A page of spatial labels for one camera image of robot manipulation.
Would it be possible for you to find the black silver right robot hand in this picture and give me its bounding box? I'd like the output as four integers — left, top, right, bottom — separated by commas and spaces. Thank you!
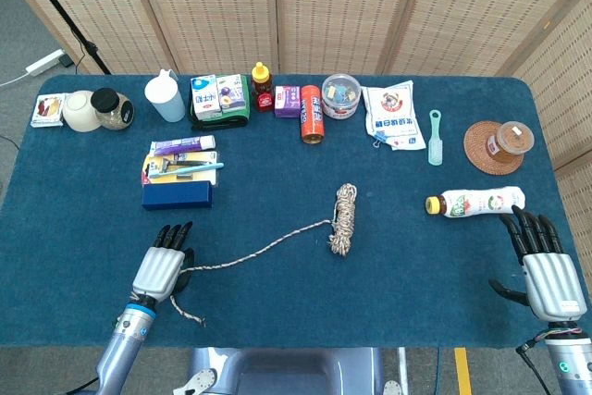
488, 204, 588, 322

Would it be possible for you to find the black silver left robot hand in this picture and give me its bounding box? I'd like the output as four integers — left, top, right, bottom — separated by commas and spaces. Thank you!
131, 221, 196, 304

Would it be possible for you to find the beige braided rope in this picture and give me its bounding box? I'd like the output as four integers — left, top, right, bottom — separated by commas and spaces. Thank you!
168, 182, 359, 327

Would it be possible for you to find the dark blue rectangular box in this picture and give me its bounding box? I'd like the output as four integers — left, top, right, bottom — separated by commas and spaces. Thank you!
141, 180, 215, 211

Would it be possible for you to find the razor in yellow blister pack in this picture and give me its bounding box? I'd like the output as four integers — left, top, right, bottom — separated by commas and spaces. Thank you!
141, 147, 221, 188

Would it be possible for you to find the light blue toothbrush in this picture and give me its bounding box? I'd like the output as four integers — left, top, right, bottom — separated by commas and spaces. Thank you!
146, 162, 226, 179

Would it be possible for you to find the white drink bottle yellow cap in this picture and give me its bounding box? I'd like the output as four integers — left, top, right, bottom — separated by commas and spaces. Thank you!
425, 185, 527, 219

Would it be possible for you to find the purple toothpaste tube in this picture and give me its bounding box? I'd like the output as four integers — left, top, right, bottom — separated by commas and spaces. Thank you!
150, 134, 217, 157

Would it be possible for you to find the clear jar with brown contents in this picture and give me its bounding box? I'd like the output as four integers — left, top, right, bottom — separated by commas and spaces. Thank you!
486, 120, 536, 164

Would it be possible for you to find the woven rattan coaster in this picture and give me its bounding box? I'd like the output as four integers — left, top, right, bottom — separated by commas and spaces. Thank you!
462, 120, 525, 177

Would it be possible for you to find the glass jar with black lid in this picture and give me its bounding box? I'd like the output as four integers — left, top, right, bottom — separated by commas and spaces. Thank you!
90, 87, 135, 131

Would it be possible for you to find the blue grey robot torso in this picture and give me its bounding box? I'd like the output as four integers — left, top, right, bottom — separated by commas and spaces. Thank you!
173, 347, 403, 395

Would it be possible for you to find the light blue plastic cup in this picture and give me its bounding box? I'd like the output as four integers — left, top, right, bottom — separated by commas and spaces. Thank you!
143, 68, 186, 124

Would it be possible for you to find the white and blue milk carton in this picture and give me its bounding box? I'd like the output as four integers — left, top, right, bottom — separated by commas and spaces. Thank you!
190, 74, 223, 121

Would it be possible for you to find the white ceramic bowl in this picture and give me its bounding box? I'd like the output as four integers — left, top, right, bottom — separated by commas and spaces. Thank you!
61, 90, 103, 133

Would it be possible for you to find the mint green brush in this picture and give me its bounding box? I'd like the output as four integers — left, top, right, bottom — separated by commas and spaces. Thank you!
427, 108, 444, 167

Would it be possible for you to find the white and purple drink carton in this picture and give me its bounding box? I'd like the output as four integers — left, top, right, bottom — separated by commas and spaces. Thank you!
216, 73, 245, 114

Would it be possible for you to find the small white snack box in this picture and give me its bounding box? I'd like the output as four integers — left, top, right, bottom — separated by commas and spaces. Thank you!
30, 93, 65, 129

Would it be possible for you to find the honey bear bottle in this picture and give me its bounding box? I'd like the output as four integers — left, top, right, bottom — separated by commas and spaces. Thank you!
251, 61, 275, 113

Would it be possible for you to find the small purple box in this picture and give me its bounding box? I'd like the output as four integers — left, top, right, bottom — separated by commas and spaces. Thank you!
274, 85, 302, 119

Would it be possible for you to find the orange cylindrical can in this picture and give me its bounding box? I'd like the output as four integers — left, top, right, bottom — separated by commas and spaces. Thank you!
300, 84, 325, 144

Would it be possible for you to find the white sugar bag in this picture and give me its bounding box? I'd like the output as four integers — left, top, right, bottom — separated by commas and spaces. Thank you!
361, 80, 427, 152

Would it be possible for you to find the white power strip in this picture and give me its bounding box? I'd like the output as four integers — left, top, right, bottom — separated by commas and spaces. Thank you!
25, 48, 66, 77

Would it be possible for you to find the clear round tub of clips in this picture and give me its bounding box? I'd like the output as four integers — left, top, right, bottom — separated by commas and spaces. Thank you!
321, 72, 363, 121

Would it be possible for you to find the bamboo folding screen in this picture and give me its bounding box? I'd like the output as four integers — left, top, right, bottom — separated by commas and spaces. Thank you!
0, 0, 592, 276

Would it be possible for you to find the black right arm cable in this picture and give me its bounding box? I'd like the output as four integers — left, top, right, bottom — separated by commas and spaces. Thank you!
515, 332, 551, 395

